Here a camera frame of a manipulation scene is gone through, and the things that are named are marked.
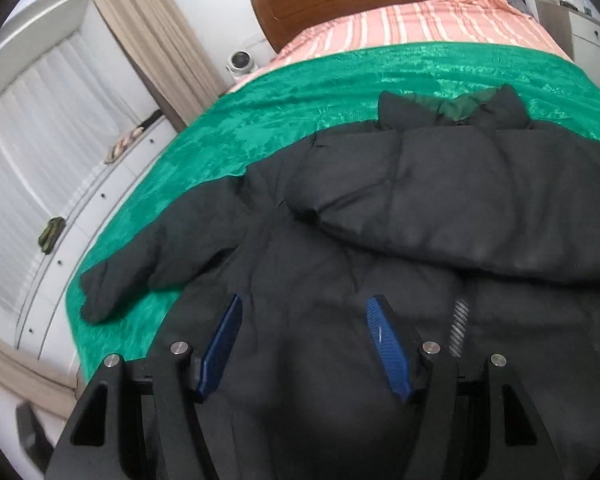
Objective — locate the white security camera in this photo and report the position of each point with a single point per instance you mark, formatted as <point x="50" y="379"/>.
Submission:
<point x="241" y="62"/>

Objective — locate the striped fabric item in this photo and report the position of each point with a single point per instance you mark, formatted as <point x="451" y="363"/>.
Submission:
<point x="127" y="141"/>

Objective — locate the white low drawer cabinet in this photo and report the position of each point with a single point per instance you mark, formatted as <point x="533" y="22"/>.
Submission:
<point x="105" y="195"/>

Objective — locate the pink striped bedsheet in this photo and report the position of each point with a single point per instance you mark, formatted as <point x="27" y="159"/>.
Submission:
<point x="405" y="22"/>

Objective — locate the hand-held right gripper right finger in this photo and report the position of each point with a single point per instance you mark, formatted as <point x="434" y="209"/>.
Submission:
<point x="387" y="350"/>

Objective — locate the black puffer jacket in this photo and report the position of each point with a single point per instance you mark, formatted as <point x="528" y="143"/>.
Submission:
<point x="380" y="200"/>

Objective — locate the beige curtain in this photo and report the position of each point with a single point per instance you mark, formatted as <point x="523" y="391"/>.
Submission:
<point x="155" y="45"/>
<point x="25" y="365"/>

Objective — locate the grey cloth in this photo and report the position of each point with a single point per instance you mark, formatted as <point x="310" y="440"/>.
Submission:
<point x="517" y="3"/>

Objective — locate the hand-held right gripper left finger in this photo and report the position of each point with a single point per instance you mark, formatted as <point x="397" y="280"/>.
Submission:
<point x="222" y="347"/>

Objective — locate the white sheer curtain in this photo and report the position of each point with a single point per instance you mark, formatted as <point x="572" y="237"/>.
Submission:
<point x="40" y="150"/>

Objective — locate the camouflage pouch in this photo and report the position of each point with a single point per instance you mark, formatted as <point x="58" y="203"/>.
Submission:
<point x="51" y="234"/>

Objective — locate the grey box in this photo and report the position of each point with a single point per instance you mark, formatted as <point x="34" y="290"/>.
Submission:
<point x="32" y="432"/>

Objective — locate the green velvet blanket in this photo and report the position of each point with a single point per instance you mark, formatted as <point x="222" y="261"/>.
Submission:
<point x="280" y="105"/>

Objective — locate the white tall cabinet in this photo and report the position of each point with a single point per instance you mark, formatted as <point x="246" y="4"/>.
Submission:
<point x="587" y="40"/>

